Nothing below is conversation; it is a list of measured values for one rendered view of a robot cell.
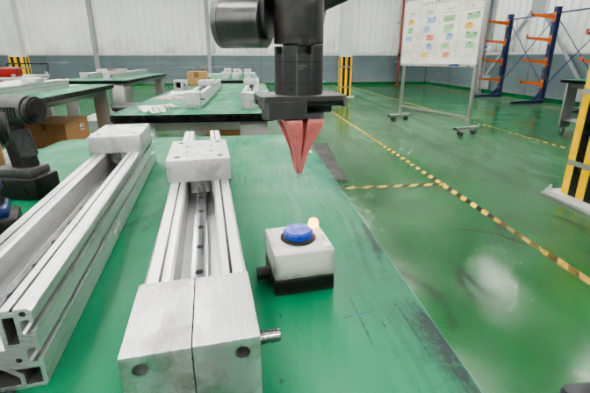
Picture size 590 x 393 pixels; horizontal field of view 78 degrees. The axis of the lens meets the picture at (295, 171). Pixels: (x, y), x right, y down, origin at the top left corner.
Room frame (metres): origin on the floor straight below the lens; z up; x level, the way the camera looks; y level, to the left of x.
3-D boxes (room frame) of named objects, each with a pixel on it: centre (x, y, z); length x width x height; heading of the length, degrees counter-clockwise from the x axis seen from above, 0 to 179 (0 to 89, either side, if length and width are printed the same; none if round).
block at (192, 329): (0.26, 0.07, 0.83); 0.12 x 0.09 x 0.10; 103
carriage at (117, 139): (0.89, 0.43, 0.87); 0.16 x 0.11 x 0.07; 13
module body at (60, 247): (0.65, 0.37, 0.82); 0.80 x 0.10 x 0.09; 13
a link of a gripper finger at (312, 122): (0.45, 0.01, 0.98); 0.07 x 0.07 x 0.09; 13
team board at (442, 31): (5.84, -2.17, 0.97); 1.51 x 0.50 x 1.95; 27
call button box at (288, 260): (0.44, 0.00, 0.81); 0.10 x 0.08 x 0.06; 103
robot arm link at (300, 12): (0.45, 0.00, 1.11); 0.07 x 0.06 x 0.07; 73
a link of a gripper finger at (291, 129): (0.45, -0.02, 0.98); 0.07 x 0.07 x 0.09; 13
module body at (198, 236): (0.69, 0.19, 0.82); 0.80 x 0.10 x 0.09; 13
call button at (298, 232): (0.45, 0.00, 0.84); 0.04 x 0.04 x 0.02
